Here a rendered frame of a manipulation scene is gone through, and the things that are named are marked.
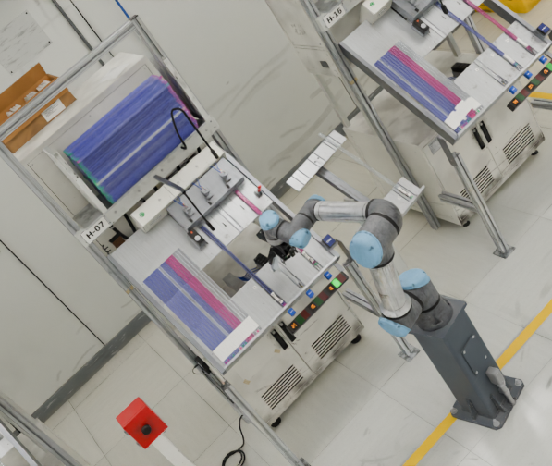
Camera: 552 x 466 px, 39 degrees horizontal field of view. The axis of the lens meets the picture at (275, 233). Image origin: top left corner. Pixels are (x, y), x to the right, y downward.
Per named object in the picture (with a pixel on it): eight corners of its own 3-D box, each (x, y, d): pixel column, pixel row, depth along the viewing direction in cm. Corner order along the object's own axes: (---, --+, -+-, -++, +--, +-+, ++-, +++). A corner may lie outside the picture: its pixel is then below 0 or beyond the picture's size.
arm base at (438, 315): (460, 303, 296) (449, 287, 291) (441, 334, 290) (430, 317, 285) (428, 298, 308) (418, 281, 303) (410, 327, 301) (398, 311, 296)
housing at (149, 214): (227, 165, 353) (225, 152, 340) (148, 238, 342) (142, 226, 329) (215, 153, 355) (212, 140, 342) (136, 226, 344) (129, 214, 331)
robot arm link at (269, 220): (272, 230, 282) (253, 221, 285) (278, 245, 291) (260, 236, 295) (283, 213, 284) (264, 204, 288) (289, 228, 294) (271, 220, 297)
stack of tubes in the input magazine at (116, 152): (201, 125, 332) (164, 75, 319) (112, 204, 321) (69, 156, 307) (189, 121, 343) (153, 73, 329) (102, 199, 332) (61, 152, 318)
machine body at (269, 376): (371, 335, 393) (311, 251, 361) (273, 436, 377) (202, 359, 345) (302, 294, 447) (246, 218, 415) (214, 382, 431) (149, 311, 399)
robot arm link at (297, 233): (315, 219, 283) (290, 209, 288) (299, 241, 278) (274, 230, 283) (318, 232, 289) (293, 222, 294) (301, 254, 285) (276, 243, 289)
